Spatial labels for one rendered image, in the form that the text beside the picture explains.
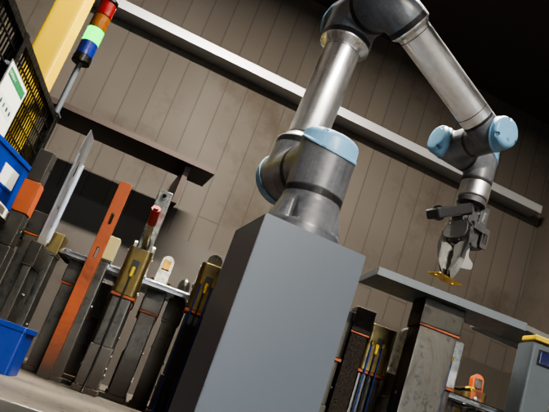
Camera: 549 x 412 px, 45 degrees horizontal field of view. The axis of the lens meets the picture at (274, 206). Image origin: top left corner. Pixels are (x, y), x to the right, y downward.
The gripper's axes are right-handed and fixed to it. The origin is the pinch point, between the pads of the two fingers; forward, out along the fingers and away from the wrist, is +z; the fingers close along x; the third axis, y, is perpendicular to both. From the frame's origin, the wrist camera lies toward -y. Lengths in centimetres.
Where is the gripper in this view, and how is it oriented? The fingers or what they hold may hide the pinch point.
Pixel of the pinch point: (446, 271)
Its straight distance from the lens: 162.5
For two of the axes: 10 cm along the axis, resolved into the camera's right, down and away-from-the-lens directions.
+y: 7.7, 4.3, 4.8
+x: -5.5, 0.7, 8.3
